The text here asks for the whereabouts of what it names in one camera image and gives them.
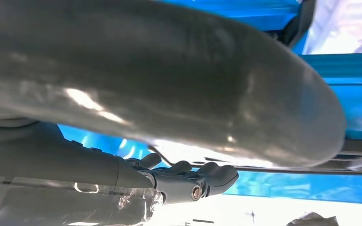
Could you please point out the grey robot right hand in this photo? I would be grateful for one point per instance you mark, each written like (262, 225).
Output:
(137, 78)

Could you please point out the black curved plastic part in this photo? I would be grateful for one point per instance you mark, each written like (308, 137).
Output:
(296, 28)

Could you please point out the large blue metal shelf rack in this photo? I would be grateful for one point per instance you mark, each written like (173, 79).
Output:
(356, 103)

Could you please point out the blue plastic crate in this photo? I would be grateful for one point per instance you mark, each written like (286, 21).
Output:
(246, 12)

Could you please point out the white translucent plastic bin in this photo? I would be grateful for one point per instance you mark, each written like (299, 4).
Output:
(340, 28)

